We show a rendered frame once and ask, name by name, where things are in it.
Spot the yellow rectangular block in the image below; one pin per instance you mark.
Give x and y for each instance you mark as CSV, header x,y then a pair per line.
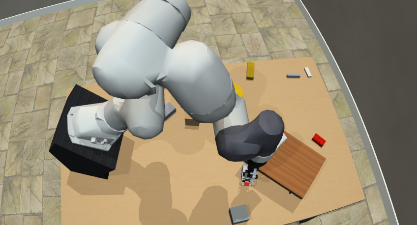
x,y
250,71

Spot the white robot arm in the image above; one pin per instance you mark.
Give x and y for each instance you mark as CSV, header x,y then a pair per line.
x,y
137,57

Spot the red toy building brick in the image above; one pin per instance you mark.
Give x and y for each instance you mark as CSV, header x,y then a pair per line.
x,y
318,140

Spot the tan cube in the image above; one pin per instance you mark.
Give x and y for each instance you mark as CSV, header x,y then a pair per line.
x,y
189,121

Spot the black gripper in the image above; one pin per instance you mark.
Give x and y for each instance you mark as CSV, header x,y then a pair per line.
x,y
252,168

